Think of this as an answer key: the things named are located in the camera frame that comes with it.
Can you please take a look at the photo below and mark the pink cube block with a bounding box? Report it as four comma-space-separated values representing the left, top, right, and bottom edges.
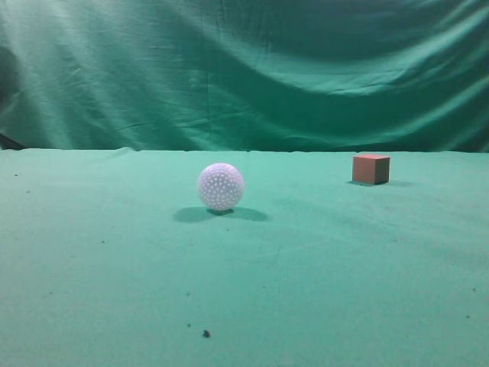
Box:
352, 154, 390, 185

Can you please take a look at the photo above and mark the white dimpled ball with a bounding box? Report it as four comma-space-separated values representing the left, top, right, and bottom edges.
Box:
196, 163, 245, 211

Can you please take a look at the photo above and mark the green backdrop cloth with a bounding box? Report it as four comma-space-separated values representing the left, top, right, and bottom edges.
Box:
1, 1, 488, 152

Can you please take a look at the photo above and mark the green table cloth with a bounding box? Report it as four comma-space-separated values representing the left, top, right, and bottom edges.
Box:
1, 148, 488, 366

